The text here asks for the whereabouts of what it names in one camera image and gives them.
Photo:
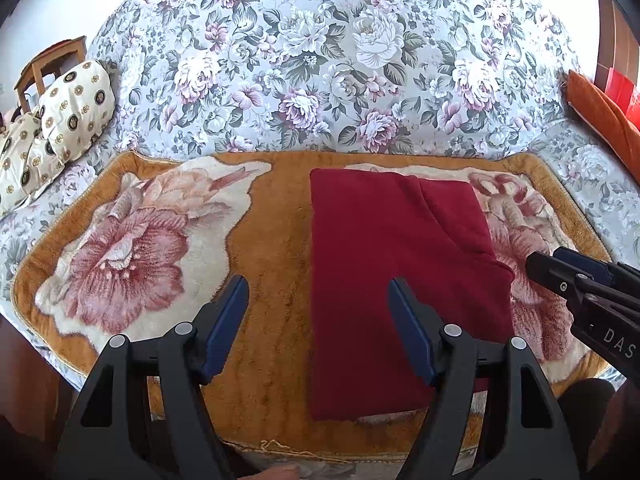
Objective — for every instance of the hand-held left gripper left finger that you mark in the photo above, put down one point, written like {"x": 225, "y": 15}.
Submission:
{"x": 226, "y": 327}

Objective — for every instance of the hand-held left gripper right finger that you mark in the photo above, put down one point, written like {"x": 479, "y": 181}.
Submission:
{"x": 412, "y": 327}

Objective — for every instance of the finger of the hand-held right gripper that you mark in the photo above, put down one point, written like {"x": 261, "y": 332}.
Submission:
{"x": 550, "y": 271}
{"x": 590, "y": 265}

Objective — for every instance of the dark red fleece sweater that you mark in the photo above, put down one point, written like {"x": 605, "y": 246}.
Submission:
{"x": 370, "y": 240}

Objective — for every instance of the brown floral plush blanket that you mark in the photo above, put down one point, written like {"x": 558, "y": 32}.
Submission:
{"x": 270, "y": 240}

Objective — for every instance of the orange pillow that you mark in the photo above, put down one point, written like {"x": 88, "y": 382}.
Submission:
{"x": 607, "y": 120}

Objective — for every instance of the red paper bag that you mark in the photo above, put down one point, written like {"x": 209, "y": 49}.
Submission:
{"x": 622, "y": 92}

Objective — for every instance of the brown wooden furniture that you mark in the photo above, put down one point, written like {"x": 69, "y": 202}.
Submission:
{"x": 617, "y": 35}

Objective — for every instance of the cream cushion with dark medallions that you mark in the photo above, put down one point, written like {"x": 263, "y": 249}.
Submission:
{"x": 22, "y": 160}
{"x": 75, "y": 110}

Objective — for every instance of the grey floral bedspread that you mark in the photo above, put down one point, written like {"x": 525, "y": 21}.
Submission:
{"x": 320, "y": 60}

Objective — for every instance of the wooden chair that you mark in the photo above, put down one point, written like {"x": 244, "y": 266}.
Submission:
{"x": 47, "y": 67}

